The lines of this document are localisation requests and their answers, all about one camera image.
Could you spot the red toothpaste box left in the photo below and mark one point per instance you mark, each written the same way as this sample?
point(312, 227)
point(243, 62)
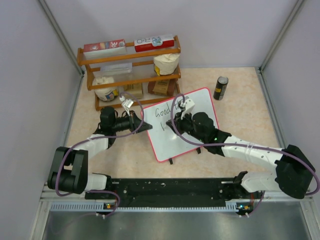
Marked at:
point(105, 49)

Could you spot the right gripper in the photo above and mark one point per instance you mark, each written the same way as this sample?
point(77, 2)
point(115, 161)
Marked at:
point(178, 122)

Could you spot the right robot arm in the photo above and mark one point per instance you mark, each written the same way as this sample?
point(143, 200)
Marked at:
point(289, 170)

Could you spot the small tan box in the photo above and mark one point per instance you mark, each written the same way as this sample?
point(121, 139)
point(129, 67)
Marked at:
point(135, 89)

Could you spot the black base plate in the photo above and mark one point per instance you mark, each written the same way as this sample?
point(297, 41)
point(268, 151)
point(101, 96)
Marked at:
point(177, 192)

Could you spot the white bag middle shelf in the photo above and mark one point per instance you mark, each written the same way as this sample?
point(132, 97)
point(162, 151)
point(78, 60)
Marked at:
point(166, 64)

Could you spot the white bag shelf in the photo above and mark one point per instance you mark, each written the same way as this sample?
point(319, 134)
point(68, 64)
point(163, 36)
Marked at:
point(166, 64)
point(106, 94)

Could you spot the white bag bottom shelf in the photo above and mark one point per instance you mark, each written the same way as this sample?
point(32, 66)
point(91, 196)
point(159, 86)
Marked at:
point(106, 94)

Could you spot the red white box right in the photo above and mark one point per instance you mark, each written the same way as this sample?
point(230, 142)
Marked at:
point(154, 43)

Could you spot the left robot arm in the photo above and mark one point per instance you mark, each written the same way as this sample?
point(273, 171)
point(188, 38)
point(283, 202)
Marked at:
point(69, 170)

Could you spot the brown cardboard box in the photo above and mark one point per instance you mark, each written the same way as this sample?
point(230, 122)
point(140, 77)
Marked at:
point(162, 87)

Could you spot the clear plastic container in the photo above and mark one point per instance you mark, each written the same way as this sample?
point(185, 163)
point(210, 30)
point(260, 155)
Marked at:
point(116, 69)

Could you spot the pink framed whiteboard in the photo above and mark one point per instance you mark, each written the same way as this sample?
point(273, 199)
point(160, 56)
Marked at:
point(165, 143)

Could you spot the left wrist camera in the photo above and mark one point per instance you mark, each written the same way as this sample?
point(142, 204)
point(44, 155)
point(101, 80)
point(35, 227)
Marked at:
point(126, 103)

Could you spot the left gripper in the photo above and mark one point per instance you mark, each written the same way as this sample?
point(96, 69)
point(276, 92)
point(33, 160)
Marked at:
point(134, 121)

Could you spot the wooden three-tier shelf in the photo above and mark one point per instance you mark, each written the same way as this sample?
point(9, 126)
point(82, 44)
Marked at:
point(143, 71)

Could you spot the black drink can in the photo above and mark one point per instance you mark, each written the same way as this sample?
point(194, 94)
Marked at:
point(220, 87)

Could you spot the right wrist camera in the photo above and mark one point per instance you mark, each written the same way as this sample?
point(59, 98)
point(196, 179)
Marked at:
point(186, 106)

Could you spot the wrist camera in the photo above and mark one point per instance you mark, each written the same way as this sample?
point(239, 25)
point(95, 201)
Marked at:
point(186, 106)
point(126, 103)

